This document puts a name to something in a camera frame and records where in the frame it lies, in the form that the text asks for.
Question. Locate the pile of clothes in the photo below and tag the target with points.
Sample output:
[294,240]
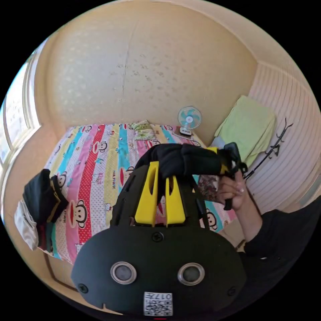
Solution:
[42,195]

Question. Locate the bed with striped cartoon sheet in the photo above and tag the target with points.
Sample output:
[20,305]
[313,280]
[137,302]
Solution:
[95,175]

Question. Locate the small turquoise table fan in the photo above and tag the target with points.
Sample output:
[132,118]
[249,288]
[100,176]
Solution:
[189,119]

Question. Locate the window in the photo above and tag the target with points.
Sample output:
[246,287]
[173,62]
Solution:
[17,110]

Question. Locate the person's body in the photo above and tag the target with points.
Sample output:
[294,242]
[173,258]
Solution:
[278,240]

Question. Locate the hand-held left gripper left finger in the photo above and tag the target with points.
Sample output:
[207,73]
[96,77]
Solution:
[146,200]

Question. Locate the black pants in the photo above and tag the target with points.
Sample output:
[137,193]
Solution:
[190,160]

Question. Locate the black wall hook rack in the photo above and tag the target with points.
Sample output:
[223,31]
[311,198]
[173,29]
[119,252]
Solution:
[284,130]

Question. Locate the black clothes hanger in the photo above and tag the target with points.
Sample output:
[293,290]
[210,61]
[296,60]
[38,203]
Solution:
[265,158]

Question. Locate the dark floral patterned cloth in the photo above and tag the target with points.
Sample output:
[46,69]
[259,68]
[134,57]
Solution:
[208,186]

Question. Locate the small green patterned pillow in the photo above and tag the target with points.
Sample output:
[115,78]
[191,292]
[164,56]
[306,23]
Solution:
[143,130]

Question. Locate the person's right forearm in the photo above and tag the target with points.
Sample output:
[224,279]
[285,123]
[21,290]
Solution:
[247,220]

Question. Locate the light green towel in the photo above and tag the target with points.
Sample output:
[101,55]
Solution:
[248,128]

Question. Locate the person's right hand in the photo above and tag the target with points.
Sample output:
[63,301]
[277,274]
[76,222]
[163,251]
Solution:
[234,193]

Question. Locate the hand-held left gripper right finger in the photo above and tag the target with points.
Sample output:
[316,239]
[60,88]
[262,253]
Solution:
[176,203]

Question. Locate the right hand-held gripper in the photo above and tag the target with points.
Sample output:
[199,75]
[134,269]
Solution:
[238,167]

